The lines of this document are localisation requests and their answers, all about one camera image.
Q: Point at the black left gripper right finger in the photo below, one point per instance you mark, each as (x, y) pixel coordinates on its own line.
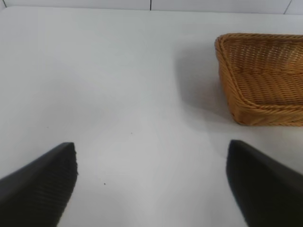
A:
(267, 189)

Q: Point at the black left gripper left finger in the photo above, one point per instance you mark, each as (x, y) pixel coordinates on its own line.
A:
(40, 189)

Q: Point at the woven wicker basket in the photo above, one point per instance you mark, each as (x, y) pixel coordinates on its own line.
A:
(260, 78)

